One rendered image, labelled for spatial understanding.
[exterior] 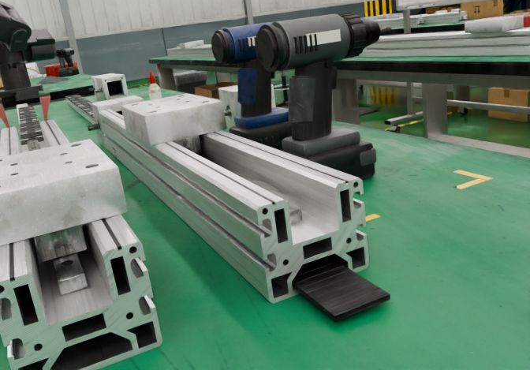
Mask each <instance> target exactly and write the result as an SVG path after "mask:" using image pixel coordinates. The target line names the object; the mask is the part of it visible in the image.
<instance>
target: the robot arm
mask: <svg viewBox="0 0 530 370"><path fill-rule="evenodd" d="M55 56H56V46H55V39H54V38H53V36H52V35H51V34H50V33H49V32H48V31H47V30H46V29H31V28H30V27H29V25H28V24H27V23H26V21H25V20H24V19H23V17H22V16H21V15H20V14H19V13H18V12H17V10H16V9H15V8H14V7H13V6H11V5H9V4H6V3H4V2H1V1H0V75H1V78H2V83H3V87H4V89H5V90H0V98H2V99H0V118H1V119H2V120H3V121H4V123H5V125H6V128H10V126H9V122H8V119H7V117H6V112H5V110H4V107H3V105H2V102H5V101H10V100H15V99H16V100H17V101H20V100H25V99H33V98H38V97H39V99H40V103H41V107H42V112H43V118H44V121H47V114H48V109H49V105H50V93H49V92H44V93H39V91H44V90H43V86H42V85H41V84H34V85H31V82H30V79H29V75H28V70H27V67H26V64H25V63H21V62H25V60H26V61H27V62H38V61H43V60H49V59H54V58H55Z"/></svg>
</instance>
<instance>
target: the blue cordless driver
mask: <svg viewBox="0 0 530 370"><path fill-rule="evenodd" d="M272 23H273V22H267V23H262V24H250V25H244V26H238V27H232V28H224V29H223V30H217V31H215V33H214V35H213V36H212V39H211V48H212V52H213V55H214V57H215V60H216V61H217V62H218V63H219V64H220V65H235V64H240V63H242V69H240V70H238V71H237V102H238V103H240V105H241V115H239V116H236V117H235V118H234V122H235V126H233V127H231V128H230V129H229V133H232V134H234V135H237V136H241V137H244V138H245V139H248V140H252V141H255V142H257V143H260V144H264V145H266V146H268V147H271V148H275V149H278V150H280V151H283V148H282V140H283V139H285V138H286V137H290V136H292V125H293V123H291V121H289V110H287V109H282V108H277V107H276V108H272V109H271V79H274V72H275V71H274V72H268V71H267V70H265V69H264V68H263V67H262V66H261V65H260V63H259V60H258V58H257V55H256V45H255V43H256V35H257V32H258V31H259V29H260V28H261V26H263V25H265V24H272Z"/></svg>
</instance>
